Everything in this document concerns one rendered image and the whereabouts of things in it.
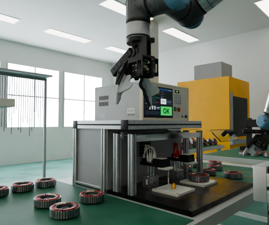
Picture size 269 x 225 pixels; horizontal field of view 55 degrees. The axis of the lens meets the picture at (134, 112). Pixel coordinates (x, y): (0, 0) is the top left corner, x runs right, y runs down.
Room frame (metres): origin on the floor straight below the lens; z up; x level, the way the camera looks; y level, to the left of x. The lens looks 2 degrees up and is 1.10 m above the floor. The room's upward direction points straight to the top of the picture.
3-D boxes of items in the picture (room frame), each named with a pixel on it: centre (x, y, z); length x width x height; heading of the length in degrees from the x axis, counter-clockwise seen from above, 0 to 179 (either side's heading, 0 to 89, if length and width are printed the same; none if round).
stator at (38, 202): (1.13, 0.37, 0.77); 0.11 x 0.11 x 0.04
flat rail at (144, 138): (1.44, -0.20, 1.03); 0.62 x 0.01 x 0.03; 137
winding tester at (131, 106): (1.60, -0.05, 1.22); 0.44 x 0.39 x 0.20; 137
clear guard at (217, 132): (1.51, -0.40, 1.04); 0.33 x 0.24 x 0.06; 47
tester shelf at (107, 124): (1.59, -0.04, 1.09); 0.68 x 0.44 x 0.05; 137
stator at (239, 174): (1.68, -0.63, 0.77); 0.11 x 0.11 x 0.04
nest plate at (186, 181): (1.46, -0.36, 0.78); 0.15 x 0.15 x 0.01; 47
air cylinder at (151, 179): (1.38, -0.09, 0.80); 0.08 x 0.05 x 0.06; 137
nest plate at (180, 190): (1.28, -0.19, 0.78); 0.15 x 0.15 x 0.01; 47
